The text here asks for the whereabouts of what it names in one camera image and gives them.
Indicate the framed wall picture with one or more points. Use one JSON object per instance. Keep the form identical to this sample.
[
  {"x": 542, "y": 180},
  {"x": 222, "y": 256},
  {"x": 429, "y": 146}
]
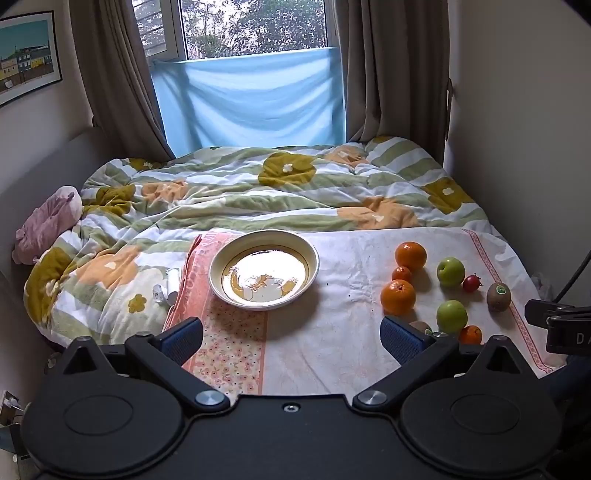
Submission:
[{"x": 25, "y": 50}]

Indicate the red cherry tomato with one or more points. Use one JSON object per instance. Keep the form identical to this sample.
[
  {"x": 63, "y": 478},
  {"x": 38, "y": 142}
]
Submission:
[{"x": 472, "y": 283}]

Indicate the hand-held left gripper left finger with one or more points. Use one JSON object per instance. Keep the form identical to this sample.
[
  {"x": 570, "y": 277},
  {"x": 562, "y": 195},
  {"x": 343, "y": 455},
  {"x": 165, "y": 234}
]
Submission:
[{"x": 184, "y": 340}]

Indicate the brown curtain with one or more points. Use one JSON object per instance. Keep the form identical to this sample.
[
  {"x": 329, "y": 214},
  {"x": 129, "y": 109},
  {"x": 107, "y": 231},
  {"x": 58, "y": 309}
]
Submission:
[
  {"x": 392, "y": 69},
  {"x": 115, "y": 78}
]

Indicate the brown kiwi with sticker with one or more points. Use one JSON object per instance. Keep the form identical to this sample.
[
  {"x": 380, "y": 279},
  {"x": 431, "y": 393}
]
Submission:
[{"x": 498, "y": 296}]

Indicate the white plug adapter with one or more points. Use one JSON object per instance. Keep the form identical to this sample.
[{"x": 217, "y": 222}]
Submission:
[{"x": 10, "y": 402}]

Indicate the large orange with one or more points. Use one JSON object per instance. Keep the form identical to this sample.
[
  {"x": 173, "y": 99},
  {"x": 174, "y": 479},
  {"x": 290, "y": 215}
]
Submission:
[
  {"x": 411, "y": 255},
  {"x": 398, "y": 297}
]

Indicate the small white tube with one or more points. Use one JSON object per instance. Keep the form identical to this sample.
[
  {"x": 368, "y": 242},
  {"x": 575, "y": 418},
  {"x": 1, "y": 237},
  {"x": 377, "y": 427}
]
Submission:
[{"x": 173, "y": 282}]

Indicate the small white case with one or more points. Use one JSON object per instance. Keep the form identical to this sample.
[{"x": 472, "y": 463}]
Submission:
[{"x": 159, "y": 294}]

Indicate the light blue window cloth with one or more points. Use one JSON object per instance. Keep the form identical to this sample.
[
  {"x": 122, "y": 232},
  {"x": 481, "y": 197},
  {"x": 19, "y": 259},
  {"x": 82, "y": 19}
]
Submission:
[{"x": 249, "y": 101}]

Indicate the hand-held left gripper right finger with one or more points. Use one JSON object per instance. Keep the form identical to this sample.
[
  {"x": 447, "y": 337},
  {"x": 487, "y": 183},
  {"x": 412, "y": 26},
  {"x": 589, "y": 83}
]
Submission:
[{"x": 401, "y": 339}]

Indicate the green apple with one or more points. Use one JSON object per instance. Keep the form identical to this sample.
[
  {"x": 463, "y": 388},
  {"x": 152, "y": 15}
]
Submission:
[
  {"x": 450, "y": 271},
  {"x": 451, "y": 316}
]

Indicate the pink plush toy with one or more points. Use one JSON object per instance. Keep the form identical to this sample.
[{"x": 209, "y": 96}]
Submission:
[{"x": 46, "y": 221}]

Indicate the person's dark blue clothing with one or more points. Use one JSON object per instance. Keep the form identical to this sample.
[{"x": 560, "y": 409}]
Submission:
[{"x": 570, "y": 381}]

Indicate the cream bowl with brown rim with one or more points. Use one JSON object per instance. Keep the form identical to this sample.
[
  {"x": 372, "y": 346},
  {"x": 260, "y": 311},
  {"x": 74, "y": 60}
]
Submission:
[{"x": 264, "y": 270}]

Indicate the white plastic bag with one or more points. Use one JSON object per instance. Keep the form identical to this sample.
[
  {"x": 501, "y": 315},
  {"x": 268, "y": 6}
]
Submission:
[{"x": 541, "y": 282}]

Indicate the green striped flowered quilt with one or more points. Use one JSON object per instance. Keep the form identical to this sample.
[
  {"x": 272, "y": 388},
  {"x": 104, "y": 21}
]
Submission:
[{"x": 231, "y": 189}]

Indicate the window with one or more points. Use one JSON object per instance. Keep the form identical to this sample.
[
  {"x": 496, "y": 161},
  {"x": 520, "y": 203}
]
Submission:
[{"x": 161, "y": 27}]

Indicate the small mandarin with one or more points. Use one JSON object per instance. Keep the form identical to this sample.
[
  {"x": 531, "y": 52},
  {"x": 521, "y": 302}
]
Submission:
[
  {"x": 401, "y": 274},
  {"x": 471, "y": 335}
]

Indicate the white cloth with pink pattern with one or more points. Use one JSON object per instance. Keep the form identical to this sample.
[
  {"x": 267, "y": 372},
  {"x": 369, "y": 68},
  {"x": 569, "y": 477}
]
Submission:
[{"x": 332, "y": 332}]

